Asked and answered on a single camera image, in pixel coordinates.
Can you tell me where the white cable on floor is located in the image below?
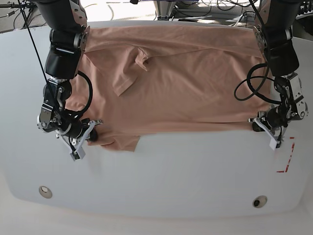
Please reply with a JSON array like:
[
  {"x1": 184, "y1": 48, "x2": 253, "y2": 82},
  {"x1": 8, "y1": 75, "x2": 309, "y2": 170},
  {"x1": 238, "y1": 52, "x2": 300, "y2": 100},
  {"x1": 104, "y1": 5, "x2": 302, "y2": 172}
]
[{"x1": 233, "y1": 9, "x2": 257, "y2": 27}]

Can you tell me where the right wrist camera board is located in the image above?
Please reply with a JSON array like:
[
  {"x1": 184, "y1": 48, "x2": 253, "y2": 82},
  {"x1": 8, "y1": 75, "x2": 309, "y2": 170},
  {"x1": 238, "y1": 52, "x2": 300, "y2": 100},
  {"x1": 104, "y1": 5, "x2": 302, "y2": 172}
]
[{"x1": 70, "y1": 148, "x2": 86, "y2": 161}]

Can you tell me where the left round table grommet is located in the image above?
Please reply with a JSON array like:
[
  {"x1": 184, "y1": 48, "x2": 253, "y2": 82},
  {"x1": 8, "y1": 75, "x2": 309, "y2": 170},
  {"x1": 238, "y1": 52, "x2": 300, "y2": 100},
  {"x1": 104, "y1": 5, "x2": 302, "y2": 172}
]
[{"x1": 39, "y1": 186, "x2": 53, "y2": 199}]

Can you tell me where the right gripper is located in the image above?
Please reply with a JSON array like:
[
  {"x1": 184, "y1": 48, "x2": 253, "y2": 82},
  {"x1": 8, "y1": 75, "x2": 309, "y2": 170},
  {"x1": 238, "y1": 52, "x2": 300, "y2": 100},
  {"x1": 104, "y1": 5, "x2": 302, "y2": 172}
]
[{"x1": 58, "y1": 118, "x2": 103, "y2": 152}]

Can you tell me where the round table grommet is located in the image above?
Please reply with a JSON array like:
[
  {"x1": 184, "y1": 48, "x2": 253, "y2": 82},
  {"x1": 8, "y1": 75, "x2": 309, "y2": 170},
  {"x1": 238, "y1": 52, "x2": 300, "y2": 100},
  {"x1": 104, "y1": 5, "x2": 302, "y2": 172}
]
[
  {"x1": 252, "y1": 195, "x2": 268, "y2": 209},
  {"x1": 39, "y1": 186, "x2": 53, "y2": 199}
]

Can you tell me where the red tape rectangle marking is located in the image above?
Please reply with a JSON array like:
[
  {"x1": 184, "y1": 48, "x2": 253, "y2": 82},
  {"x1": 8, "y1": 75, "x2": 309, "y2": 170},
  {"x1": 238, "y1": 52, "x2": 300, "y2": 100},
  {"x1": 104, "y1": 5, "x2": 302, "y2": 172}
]
[{"x1": 274, "y1": 137, "x2": 296, "y2": 173}]

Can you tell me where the peach pink T-shirt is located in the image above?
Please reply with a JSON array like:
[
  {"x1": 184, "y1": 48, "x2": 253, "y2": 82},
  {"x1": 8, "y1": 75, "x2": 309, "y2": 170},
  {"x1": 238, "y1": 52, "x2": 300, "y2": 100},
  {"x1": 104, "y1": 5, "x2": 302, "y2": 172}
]
[{"x1": 79, "y1": 25, "x2": 269, "y2": 151}]

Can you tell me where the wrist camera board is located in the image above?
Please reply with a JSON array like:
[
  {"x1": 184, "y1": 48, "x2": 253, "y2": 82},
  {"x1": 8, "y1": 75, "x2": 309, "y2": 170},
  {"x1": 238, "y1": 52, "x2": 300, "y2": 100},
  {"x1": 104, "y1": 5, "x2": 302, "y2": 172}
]
[
  {"x1": 269, "y1": 138, "x2": 281, "y2": 150},
  {"x1": 70, "y1": 148, "x2": 86, "y2": 161}
]

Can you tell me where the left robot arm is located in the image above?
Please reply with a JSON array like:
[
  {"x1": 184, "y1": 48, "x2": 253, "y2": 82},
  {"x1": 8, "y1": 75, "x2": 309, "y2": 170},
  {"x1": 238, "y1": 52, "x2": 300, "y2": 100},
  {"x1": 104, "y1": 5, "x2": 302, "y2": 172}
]
[{"x1": 247, "y1": 0, "x2": 308, "y2": 150}]

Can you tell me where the right round table grommet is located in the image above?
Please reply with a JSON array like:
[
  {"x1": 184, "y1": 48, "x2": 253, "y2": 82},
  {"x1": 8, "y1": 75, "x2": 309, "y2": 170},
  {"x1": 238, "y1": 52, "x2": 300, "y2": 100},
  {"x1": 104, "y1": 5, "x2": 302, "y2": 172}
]
[{"x1": 252, "y1": 195, "x2": 268, "y2": 209}]

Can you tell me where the black tripod stand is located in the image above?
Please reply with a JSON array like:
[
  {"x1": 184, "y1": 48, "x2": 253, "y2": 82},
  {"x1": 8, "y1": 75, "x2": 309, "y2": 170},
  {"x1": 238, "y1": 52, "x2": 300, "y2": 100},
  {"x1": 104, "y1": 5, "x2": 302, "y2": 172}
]
[{"x1": 0, "y1": 0, "x2": 41, "y2": 31}]

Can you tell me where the grey metal centre post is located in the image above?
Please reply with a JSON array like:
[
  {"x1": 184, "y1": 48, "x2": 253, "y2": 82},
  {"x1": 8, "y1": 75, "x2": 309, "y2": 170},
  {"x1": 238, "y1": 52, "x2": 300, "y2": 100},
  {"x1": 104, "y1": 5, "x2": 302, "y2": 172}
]
[{"x1": 154, "y1": 0, "x2": 177, "y2": 21}]

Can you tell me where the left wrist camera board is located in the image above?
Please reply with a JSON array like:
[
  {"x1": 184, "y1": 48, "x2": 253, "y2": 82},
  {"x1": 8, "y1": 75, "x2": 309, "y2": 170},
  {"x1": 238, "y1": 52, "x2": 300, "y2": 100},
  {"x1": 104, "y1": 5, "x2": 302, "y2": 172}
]
[{"x1": 269, "y1": 138, "x2": 281, "y2": 150}]

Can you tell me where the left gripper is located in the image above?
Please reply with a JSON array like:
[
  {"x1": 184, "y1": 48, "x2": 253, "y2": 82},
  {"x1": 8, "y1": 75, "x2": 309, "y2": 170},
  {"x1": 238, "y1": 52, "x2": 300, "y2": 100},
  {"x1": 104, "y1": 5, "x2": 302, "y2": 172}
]
[{"x1": 248, "y1": 108, "x2": 288, "y2": 142}]

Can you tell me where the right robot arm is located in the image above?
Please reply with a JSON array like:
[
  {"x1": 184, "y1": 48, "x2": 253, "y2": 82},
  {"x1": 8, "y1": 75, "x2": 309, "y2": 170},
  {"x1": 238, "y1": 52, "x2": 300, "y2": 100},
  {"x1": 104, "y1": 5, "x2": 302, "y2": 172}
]
[{"x1": 35, "y1": 0, "x2": 102, "y2": 160}]

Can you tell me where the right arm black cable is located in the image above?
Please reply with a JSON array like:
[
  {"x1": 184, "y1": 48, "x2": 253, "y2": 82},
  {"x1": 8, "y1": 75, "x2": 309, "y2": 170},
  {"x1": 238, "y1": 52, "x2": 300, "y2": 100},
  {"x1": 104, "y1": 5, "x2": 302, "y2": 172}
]
[{"x1": 62, "y1": 70, "x2": 94, "y2": 118}]

